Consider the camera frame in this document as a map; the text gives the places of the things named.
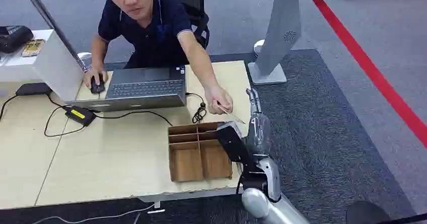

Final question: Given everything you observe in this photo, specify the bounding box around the yellow card pack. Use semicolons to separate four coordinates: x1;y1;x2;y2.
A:
20;38;46;57

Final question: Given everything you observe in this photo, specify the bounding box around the white floor cable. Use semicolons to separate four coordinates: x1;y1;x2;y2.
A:
31;203;156;224

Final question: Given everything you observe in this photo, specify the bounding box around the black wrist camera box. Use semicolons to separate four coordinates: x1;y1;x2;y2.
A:
216;121;268;192

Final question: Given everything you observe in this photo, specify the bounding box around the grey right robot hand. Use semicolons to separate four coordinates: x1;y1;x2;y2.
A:
245;88;272;157

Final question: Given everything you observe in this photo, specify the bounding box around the black slanted pole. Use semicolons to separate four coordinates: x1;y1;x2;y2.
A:
16;0;91;72

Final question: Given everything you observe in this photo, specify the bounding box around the person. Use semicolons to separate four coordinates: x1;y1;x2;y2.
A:
83;0;235;115

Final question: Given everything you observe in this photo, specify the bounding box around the white cabinet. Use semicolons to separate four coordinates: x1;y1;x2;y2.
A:
0;28;88;102

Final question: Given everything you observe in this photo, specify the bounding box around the coiled black cable bundle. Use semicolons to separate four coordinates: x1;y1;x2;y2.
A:
185;92;208;124

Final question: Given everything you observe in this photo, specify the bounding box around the grey laptop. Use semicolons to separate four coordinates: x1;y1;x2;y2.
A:
65;65;187;113

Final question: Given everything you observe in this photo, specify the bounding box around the person's left hand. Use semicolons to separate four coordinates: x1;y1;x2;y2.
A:
203;85;235;115

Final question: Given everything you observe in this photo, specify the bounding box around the plain black power brick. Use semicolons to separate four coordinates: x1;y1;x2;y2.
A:
15;82;53;97

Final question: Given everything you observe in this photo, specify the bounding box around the round grey base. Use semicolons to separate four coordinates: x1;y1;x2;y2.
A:
77;51;93;72

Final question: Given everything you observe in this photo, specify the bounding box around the black adapter with yellow label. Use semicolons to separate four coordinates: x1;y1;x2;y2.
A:
64;105;98;127

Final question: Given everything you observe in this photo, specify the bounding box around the black power brick cable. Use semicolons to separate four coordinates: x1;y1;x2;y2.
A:
0;94;18;122

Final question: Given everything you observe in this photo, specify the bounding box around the black office chair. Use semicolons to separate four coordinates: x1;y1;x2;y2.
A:
153;0;210;50

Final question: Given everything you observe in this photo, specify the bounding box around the dark grey carpet mat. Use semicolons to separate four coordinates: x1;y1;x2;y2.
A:
0;48;418;224

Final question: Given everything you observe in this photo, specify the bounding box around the black adapter cable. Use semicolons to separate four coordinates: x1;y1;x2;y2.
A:
44;94;173;138

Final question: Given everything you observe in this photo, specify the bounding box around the grey floor stand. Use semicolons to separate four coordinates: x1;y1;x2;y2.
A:
247;0;313;86

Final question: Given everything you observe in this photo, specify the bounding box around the wooden compartment box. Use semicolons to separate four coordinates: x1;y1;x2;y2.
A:
167;121;234;183

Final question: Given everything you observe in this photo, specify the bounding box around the person's right hand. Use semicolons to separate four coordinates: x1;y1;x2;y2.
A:
83;67;109;90

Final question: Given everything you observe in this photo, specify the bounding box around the white round floor object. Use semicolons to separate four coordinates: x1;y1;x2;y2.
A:
253;38;266;57

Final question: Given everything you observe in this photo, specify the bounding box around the black computer mouse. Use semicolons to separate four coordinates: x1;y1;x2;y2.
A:
90;73;106;95

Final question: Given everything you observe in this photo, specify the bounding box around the red floor tape line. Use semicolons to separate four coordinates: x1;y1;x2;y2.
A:
305;0;427;150

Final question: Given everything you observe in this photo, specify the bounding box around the black device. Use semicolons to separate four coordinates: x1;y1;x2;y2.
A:
0;25;34;54

